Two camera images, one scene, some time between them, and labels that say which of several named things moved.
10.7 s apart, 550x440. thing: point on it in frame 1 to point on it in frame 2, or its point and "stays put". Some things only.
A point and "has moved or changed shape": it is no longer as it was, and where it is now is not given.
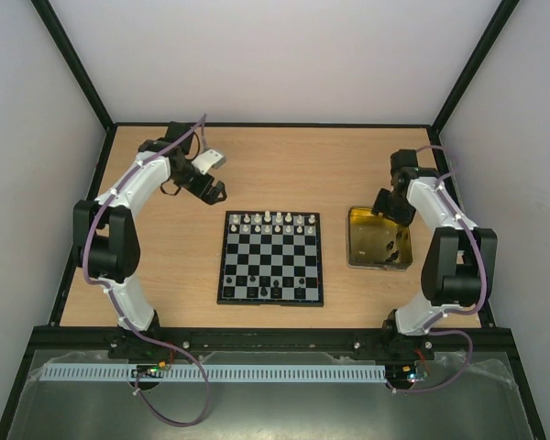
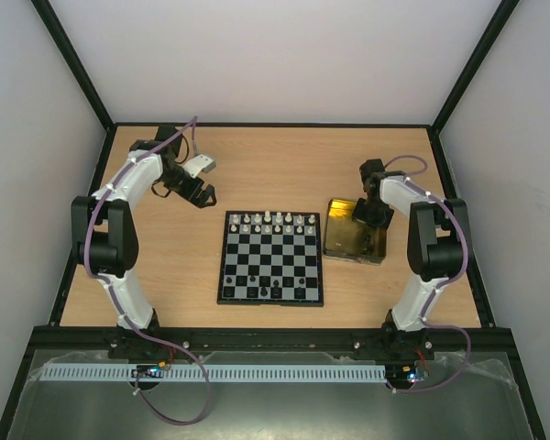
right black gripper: [391, 209] to [372, 215]
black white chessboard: [271, 258] stays put
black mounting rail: [163, 343] stays put
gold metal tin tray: [375, 242] has moved or changed shape
